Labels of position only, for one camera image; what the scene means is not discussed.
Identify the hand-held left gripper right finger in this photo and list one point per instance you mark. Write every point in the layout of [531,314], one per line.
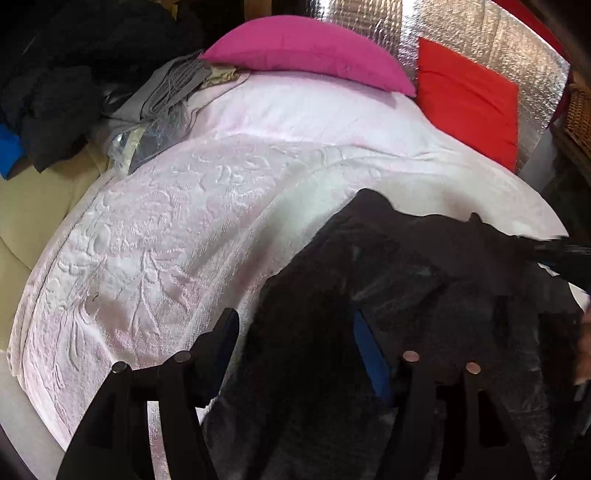
[374,355]

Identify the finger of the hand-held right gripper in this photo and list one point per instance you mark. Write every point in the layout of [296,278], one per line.
[565,261]

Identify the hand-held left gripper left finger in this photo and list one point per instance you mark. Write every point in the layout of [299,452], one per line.
[221,341]

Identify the black jacket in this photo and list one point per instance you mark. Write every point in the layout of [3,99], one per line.
[323,300]

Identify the pile of dark clothes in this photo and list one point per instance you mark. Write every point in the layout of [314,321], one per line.
[69,69]

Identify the person's right hand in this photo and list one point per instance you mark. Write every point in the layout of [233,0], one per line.
[585,346]

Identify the wicker basket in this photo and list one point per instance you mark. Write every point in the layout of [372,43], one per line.
[579,115]

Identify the red pillow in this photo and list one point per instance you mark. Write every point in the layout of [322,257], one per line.
[471,101]

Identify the clear plastic bag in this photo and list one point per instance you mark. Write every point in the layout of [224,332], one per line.
[147,143]

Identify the silver insulation foil sheet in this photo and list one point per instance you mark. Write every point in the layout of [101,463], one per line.
[461,23]

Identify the grey cloth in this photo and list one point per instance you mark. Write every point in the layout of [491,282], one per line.
[171,81]

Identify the blue cloth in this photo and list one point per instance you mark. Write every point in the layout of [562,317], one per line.
[7,152]

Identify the pink pillow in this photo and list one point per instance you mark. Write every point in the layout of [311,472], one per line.
[314,50]

